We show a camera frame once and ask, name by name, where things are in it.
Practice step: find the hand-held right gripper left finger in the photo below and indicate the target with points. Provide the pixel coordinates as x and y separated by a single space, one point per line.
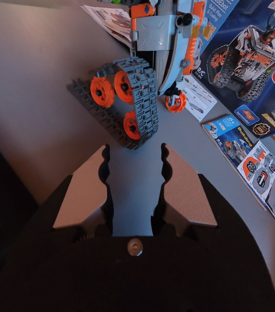
83 195

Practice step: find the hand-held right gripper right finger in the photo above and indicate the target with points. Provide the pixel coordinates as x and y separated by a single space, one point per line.
188 195

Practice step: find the dark grey toy track belt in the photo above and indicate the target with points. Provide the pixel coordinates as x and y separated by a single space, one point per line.
144 102

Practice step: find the grey orange block toy robot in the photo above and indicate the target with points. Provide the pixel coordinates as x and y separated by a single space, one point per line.
152 31

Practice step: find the grey desk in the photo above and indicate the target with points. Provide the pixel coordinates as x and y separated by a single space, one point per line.
42 73

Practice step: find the blue cover booklet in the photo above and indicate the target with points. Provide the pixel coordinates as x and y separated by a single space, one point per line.
227 136

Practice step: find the sticker sheet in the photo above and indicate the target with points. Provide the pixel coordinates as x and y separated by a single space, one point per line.
268 182

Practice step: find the blue toy robot box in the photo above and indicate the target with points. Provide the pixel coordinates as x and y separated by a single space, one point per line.
249 73

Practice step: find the open instruction booklet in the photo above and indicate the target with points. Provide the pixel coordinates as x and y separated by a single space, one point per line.
108 22

